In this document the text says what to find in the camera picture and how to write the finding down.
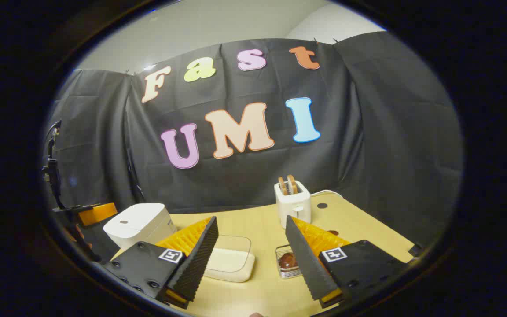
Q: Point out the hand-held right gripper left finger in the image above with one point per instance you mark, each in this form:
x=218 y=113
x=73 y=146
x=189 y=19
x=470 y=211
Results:
x=198 y=259

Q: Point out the white toaster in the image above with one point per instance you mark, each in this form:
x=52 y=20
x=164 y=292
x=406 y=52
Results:
x=295 y=207

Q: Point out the black backdrop cloth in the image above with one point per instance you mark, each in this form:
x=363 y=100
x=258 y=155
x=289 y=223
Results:
x=244 y=180

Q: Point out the clear chopstick holder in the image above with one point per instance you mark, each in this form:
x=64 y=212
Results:
x=282 y=273

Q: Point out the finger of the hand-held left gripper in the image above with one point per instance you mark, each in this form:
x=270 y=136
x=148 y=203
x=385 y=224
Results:
x=97 y=214

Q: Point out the brown wooden spoon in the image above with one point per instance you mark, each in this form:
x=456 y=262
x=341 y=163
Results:
x=288 y=260

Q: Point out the white rice cooker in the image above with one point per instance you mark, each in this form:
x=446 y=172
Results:
x=137 y=224

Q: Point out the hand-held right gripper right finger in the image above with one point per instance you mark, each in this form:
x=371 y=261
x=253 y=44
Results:
x=306 y=264

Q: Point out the black table corner bracket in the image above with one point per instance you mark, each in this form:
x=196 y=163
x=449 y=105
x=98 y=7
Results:
x=416 y=250

